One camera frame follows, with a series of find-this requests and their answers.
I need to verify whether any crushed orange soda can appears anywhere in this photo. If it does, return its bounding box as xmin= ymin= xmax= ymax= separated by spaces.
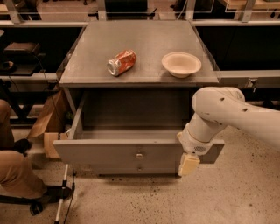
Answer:
xmin=107 ymin=49 xmax=137 ymax=76

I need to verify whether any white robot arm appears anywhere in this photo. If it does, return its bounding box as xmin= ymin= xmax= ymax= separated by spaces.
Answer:
xmin=177 ymin=87 xmax=280 ymax=176

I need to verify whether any black shoe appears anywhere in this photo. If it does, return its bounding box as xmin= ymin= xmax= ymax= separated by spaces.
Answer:
xmin=37 ymin=185 xmax=72 ymax=203

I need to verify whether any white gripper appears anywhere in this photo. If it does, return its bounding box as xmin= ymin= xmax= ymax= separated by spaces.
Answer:
xmin=177 ymin=125 xmax=213 ymax=177

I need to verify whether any white metal pole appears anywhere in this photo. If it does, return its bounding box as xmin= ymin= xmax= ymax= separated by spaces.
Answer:
xmin=53 ymin=164 xmax=69 ymax=224

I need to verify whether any grey drawer cabinet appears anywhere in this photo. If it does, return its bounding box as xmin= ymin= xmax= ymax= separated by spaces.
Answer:
xmin=59 ymin=19 xmax=220 ymax=178

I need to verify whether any brown cardboard box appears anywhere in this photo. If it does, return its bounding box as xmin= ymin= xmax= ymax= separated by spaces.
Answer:
xmin=27 ymin=90 xmax=70 ymax=138

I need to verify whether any light wooden box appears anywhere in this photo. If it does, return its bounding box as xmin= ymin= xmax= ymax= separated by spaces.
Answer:
xmin=44 ymin=132 xmax=67 ymax=159

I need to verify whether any white paper bowl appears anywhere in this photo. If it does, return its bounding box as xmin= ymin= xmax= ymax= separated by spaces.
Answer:
xmin=162 ymin=52 xmax=202 ymax=78

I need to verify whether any grey top drawer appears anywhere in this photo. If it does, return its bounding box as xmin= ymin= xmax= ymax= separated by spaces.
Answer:
xmin=52 ymin=95 xmax=226 ymax=169

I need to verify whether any black office chair base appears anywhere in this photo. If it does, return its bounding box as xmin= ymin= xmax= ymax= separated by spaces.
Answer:
xmin=0 ymin=195 xmax=43 ymax=216

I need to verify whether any grey bottom drawer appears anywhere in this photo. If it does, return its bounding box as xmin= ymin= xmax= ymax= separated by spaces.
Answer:
xmin=92 ymin=165 xmax=179 ymax=175

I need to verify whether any grey drawer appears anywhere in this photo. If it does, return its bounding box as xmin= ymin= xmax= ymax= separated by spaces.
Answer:
xmin=52 ymin=95 xmax=226 ymax=169
xmin=92 ymin=165 xmax=179 ymax=175

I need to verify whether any person's leg in khaki trousers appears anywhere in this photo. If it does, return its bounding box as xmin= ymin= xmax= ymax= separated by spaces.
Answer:
xmin=0 ymin=100 xmax=47 ymax=199

